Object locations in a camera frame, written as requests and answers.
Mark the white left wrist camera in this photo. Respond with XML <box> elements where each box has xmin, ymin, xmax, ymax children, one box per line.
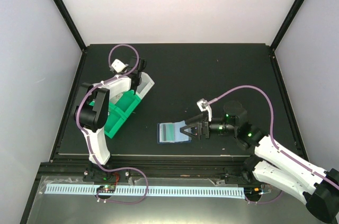
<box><xmin>110</xmin><ymin>59</ymin><xmax>127</xmax><ymax>73</ymax></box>

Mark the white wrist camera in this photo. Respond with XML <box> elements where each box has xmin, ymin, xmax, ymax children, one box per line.
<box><xmin>197</xmin><ymin>98</ymin><xmax>212</xmax><ymax>122</ymax></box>
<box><xmin>110</xmin><ymin>59</ymin><xmax>127</xmax><ymax>73</ymax></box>

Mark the black frame post right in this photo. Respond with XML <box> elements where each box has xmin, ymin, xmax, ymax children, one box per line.
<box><xmin>270</xmin><ymin>0</ymin><xmax>305</xmax><ymax>51</ymax></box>

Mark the white slotted cable duct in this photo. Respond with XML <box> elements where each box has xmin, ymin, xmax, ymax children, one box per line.
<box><xmin>44</xmin><ymin>184</ymin><xmax>245</xmax><ymax>199</ymax></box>

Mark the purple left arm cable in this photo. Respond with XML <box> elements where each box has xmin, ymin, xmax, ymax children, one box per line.
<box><xmin>75</xmin><ymin>43</ymin><xmax>149</xmax><ymax>205</ymax></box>

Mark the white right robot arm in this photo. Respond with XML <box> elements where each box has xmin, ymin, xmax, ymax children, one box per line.
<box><xmin>180</xmin><ymin>100</ymin><xmax>338</xmax><ymax>223</ymax></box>

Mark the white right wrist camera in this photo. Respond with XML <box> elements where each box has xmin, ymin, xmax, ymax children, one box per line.
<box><xmin>197</xmin><ymin>98</ymin><xmax>212</xmax><ymax>122</ymax></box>

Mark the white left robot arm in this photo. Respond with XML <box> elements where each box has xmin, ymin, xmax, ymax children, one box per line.
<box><xmin>73</xmin><ymin>57</ymin><xmax>154</xmax><ymax>181</ymax></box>

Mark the white storage bin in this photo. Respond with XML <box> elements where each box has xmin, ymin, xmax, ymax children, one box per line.
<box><xmin>136</xmin><ymin>72</ymin><xmax>155</xmax><ymax>100</ymax></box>

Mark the black frame post left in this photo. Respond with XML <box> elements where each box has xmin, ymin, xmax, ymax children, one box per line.
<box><xmin>53</xmin><ymin>0</ymin><xmax>86</xmax><ymax>51</ymax></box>

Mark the black frame post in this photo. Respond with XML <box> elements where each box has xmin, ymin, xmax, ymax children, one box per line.
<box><xmin>270</xmin><ymin>0</ymin><xmax>305</xmax><ymax>51</ymax></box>
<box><xmin>53</xmin><ymin>0</ymin><xmax>86</xmax><ymax>51</ymax></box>

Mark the navy blue card holder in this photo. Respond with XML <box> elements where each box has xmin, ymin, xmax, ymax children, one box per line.
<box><xmin>157</xmin><ymin>121</ymin><xmax>191</xmax><ymax>144</ymax></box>

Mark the green end storage bin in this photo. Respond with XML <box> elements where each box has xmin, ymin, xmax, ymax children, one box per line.
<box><xmin>103</xmin><ymin>102</ymin><xmax>127</xmax><ymax>139</ymax></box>

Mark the green middle storage bin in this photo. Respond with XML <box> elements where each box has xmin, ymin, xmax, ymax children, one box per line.
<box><xmin>110</xmin><ymin>90</ymin><xmax>141</xmax><ymax>119</ymax></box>

